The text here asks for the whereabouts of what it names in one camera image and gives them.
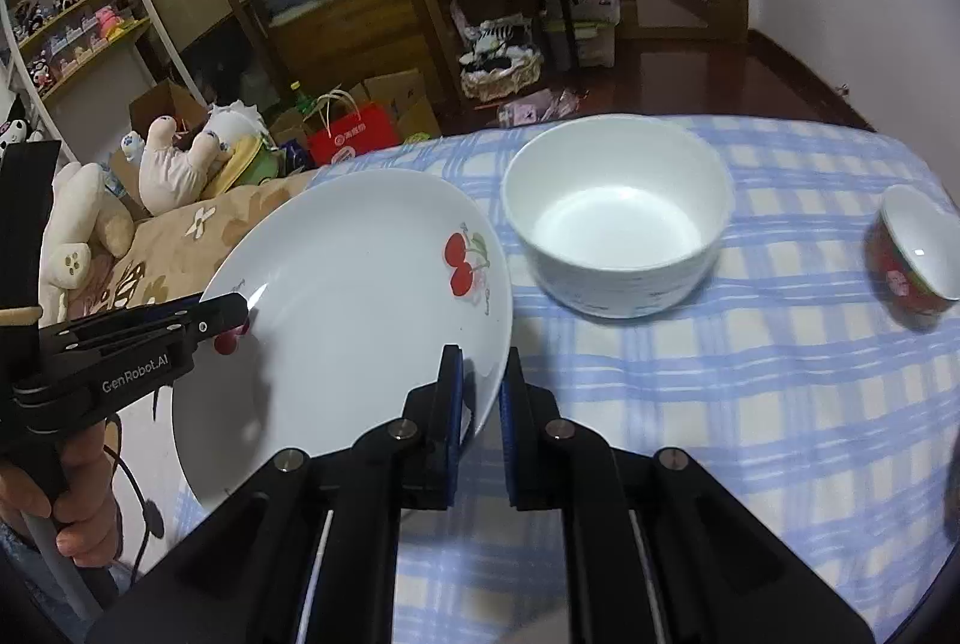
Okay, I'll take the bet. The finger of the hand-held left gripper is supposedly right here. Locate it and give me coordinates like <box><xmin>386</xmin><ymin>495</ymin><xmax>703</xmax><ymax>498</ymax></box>
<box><xmin>41</xmin><ymin>290</ymin><xmax>252</xmax><ymax>356</ymax></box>

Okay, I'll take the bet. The white shelf unit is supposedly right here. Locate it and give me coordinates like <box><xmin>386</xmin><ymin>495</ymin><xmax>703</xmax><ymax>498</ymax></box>
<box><xmin>0</xmin><ymin>0</ymin><xmax>185</xmax><ymax>165</ymax></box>

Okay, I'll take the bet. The cream plush toy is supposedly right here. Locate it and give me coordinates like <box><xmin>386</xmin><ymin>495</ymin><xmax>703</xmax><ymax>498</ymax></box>
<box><xmin>37</xmin><ymin>162</ymin><xmax>136</xmax><ymax>326</ymax></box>

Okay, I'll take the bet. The collection of shelf figurines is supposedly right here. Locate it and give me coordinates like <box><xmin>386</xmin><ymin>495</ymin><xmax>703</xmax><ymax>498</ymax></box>
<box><xmin>15</xmin><ymin>0</ymin><xmax>132</xmax><ymax>91</ymax></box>

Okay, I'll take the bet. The white-haired plush doll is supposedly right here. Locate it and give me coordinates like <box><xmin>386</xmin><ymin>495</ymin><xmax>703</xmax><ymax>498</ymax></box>
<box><xmin>202</xmin><ymin>103</ymin><xmax>282</xmax><ymax>199</ymax></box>

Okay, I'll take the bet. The small red patterned bowl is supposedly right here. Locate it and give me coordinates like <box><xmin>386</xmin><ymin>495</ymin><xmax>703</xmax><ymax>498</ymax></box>
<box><xmin>866</xmin><ymin>184</ymin><xmax>960</xmax><ymax>332</ymax></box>

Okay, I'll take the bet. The pale pink plush doll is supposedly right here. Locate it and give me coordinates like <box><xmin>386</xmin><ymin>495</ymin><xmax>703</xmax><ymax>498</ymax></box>
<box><xmin>139</xmin><ymin>115</ymin><xmax>226</xmax><ymax>218</ymax></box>

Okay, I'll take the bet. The black purple plush toy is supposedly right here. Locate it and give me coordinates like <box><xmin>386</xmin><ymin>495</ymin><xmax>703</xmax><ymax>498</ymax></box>
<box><xmin>0</xmin><ymin>97</ymin><xmax>46</xmax><ymax>154</ymax></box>

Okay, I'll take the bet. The person's blue clothing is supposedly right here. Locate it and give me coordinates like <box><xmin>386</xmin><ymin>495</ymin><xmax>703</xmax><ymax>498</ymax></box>
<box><xmin>0</xmin><ymin>524</ymin><xmax>83</xmax><ymax>644</ymax></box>

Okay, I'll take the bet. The white cherry-print plate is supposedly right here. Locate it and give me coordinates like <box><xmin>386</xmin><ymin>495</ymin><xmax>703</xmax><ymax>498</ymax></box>
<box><xmin>171</xmin><ymin>168</ymin><xmax>515</xmax><ymax>517</ymax></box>

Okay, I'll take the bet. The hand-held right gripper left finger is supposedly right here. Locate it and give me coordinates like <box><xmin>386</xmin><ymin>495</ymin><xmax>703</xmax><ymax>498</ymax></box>
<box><xmin>90</xmin><ymin>344</ymin><xmax>470</xmax><ymax>644</ymax></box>

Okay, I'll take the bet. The black cable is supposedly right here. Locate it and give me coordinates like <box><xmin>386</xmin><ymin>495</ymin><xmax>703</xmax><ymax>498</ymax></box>
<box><xmin>101</xmin><ymin>415</ymin><xmax>166</xmax><ymax>589</ymax></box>

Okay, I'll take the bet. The blue checkered cloth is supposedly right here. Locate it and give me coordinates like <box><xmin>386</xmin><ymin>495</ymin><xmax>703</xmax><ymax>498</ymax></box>
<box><xmin>172</xmin><ymin>114</ymin><xmax>960</xmax><ymax>644</ymax></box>

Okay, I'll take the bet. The woven basket of clutter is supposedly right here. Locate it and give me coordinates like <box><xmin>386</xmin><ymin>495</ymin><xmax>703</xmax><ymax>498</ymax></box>
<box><xmin>457</xmin><ymin>18</ymin><xmax>545</xmax><ymax>101</ymax></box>

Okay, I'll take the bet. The clear plastic storage box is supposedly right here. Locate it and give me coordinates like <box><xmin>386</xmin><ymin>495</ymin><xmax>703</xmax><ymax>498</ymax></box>
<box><xmin>544</xmin><ymin>10</ymin><xmax>620</xmax><ymax>71</ymax></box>

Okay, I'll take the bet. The red paper bag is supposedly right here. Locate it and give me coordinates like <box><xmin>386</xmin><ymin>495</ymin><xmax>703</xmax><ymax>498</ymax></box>
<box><xmin>307</xmin><ymin>89</ymin><xmax>402</xmax><ymax>167</ymax></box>

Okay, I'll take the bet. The large white bowl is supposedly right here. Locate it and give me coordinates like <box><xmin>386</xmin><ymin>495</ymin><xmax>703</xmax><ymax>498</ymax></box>
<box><xmin>501</xmin><ymin>114</ymin><xmax>736</xmax><ymax>320</ymax></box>

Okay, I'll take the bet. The cluttered side table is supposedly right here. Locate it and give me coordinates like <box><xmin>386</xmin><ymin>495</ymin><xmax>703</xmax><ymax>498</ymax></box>
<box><xmin>476</xmin><ymin>0</ymin><xmax>608</xmax><ymax>76</ymax></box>

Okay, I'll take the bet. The cardboard box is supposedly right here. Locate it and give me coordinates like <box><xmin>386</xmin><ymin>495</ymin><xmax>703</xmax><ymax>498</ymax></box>
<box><xmin>364</xmin><ymin>68</ymin><xmax>442</xmax><ymax>142</ymax></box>
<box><xmin>129</xmin><ymin>79</ymin><xmax>207</xmax><ymax>139</ymax></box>

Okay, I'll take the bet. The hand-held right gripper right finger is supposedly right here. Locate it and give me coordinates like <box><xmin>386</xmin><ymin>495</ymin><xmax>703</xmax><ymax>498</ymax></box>
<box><xmin>499</xmin><ymin>348</ymin><xmax>875</xmax><ymax>644</ymax></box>

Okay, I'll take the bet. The person's left hand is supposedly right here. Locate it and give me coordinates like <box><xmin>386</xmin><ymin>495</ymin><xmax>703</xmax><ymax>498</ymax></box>
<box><xmin>0</xmin><ymin>423</ymin><xmax>125</xmax><ymax>570</ymax></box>

